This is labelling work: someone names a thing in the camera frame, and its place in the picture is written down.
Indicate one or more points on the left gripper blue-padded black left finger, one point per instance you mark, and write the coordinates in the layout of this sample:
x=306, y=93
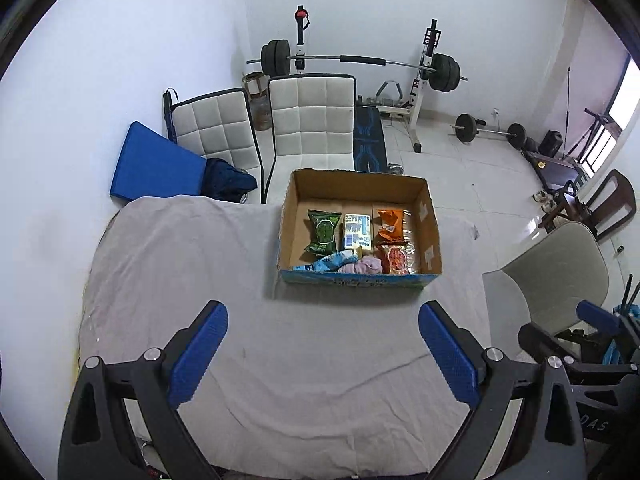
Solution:
x=98, y=441

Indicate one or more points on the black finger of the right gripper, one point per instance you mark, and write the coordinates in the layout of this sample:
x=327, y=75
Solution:
x=605, y=322

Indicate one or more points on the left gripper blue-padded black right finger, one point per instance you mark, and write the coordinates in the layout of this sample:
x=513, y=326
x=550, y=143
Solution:
x=546, y=439

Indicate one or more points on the white pink cloth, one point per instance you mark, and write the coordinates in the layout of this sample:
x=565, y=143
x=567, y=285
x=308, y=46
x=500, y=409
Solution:
x=367, y=265

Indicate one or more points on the light blue snack packet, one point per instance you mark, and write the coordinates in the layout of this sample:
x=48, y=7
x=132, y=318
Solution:
x=330, y=263

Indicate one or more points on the dark wooden chair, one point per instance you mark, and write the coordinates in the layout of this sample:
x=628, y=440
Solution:
x=610, y=207

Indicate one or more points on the red orange snack bag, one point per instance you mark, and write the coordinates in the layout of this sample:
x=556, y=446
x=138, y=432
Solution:
x=397, y=259

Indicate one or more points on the grey table cloth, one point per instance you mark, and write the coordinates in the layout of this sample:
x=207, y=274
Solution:
x=310, y=381

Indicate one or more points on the short barbell on floor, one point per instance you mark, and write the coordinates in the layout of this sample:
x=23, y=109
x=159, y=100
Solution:
x=467, y=128

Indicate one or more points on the cardboard box blue outside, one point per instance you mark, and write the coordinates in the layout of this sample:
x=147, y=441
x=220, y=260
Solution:
x=350, y=192

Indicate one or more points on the blue foam mat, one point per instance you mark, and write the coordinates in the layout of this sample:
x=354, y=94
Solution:
x=151, y=165

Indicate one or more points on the white squat rack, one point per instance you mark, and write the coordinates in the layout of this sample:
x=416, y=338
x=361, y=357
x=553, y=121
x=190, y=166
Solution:
x=408, y=112

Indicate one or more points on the black weight bench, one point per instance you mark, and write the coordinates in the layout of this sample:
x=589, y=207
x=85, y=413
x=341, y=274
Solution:
x=369, y=142

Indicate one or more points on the dark blue garment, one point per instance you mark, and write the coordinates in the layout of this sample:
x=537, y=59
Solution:
x=222, y=181

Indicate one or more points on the green snack bag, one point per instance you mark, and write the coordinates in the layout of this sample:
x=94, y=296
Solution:
x=323, y=226

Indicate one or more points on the white quilted chair left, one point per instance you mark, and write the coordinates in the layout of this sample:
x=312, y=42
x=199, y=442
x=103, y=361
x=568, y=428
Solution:
x=218, y=124

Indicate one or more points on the white quilted chair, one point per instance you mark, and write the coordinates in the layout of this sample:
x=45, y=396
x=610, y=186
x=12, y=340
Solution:
x=313, y=127
x=218, y=124

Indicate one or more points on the white quilted chair right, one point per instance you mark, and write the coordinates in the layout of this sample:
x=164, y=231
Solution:
x=313, y=127

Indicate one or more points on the glass water jug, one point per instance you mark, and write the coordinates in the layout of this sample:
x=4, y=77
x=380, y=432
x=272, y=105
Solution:
x=256, y=86

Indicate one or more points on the barbell on rack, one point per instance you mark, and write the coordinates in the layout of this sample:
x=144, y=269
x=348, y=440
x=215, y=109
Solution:
x=442, y=72

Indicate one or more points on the black blue handle tool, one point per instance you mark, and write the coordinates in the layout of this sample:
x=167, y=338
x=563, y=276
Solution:
x=167, y=113

